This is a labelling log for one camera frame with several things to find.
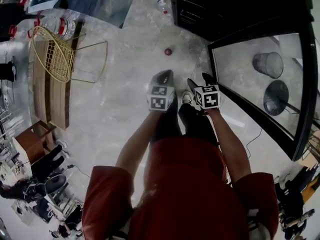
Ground grey waste bin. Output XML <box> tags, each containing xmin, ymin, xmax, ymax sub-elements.
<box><xmin>251</xmin><ymin>51</ymin><xmax>285</xmax><ymax>80</ymax></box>

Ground black round stool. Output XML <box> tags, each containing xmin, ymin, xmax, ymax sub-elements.
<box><xmin>45</xmin><ymin>173</ymin><xmax>68</xmax><ymax>194</ymax></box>

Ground small bottle red label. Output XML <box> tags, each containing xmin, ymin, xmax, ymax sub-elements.
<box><xmin>155</xmin><ymin>0</ymin><xmax>169</xmax><ymax>15</ymax></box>

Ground striped wooden platform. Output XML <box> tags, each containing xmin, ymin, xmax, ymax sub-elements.
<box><xmin>28</xmin><ymin>21</ymin><xmax>85</xmax><ymax>132</ymax></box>

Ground dark metal cabinet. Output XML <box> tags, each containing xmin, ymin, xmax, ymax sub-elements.
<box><xmin>0</xmin><ymin>2</ymin><xmax>35</xmax><ymax>43</ymax></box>

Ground grey white backpack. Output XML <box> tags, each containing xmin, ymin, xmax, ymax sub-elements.
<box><xmin>246</xmin><ymin>207</ymin><xmax>273</xmax><ymax>240</ymax></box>

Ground person's red shirt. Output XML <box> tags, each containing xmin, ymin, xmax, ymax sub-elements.
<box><xmin>81</xmin><ymin>135</ymin><xmax>280</xmax><ymax>240</ymax></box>

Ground person's black trousers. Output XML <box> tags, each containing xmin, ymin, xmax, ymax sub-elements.
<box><xmin>150</xmin><ymin>93</ymin><xmax>219</xmax><ymax>146</ymax></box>

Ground person's left forearm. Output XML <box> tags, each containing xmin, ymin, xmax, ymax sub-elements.
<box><xmin>115</xmin><ymin>109</ymin><xmax>164</xmax><ymax>170</ymax></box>

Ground large clear water jug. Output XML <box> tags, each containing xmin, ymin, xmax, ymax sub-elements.
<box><xmin>40</xmin><ymin>14</ymin><xmax>77</xmax><ymax>42</ymax></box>

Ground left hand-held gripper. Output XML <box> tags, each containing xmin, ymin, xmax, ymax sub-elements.
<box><xmin>146</xmin><ymin>69</ymin><xmax>176</xmax><ymax>113</ymax></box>

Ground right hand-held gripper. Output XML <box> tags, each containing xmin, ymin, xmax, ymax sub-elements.
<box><xmin>186</xmin><ymin>72</ymin><xmax>222</xmax><ymax>110</ymax></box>

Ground person's right forearm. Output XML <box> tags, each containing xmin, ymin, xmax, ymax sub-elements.
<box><xmin>208</xmin><ymin>108</ymin><xmax>253</xmax><ymax>183</ymax></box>

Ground black cabinet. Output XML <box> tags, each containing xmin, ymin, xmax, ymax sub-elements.
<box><xmin>170</xmin><ymin>0</ymin><xmax>316</xmax><ymax>44</ymax></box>

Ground yellow wire basket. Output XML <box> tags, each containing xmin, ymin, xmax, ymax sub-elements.
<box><xmin>29</xmin><ymin>25</ymin><xmax>109</xmax><ymax>84</ymax></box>

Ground person's white right shoe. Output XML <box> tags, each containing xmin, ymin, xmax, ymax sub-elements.
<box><xmin>181</xmin><ymin>89</ymin><xmax>195</xmax><ymax>108</ymax></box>

